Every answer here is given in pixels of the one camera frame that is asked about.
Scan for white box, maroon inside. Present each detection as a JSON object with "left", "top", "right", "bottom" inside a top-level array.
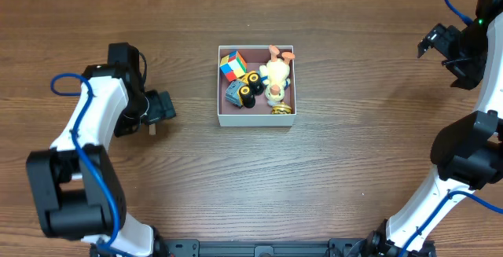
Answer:
[{"left": 217, "top": 45, "right": 296, "bottom": 127}]

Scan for plush duck toy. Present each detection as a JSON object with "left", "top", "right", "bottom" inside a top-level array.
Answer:
[{"left": 259, "top": 45, "right": 296, "bottom": 106}]

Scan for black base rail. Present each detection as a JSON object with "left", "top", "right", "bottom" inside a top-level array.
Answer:
[{"left": 165, "top": 238, "right": 401, "bottom": 257}]

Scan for wooden cat rattle drum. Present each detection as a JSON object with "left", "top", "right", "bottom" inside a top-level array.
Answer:
[{"left": 149, "top": 124, "right": 156, "bottom": 135}]

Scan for multicolour puzzle cube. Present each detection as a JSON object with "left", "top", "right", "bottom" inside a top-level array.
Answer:
[{"left": 219, "top": 50, "right": 247, "bottom": 82}]

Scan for yellow grey toy truck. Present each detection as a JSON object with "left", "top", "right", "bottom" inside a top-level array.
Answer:
[{"left": 225, "top": 71, "right": 265, "bottom": 108}]

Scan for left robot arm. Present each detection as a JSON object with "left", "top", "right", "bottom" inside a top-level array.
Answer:
[{"left": 26, "top": 42, "right": 176, "bottom": 256}]

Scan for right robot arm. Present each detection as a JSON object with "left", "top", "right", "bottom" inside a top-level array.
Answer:
[{"left": 348, "top": 0, "right": 502, "bottom": 256}]

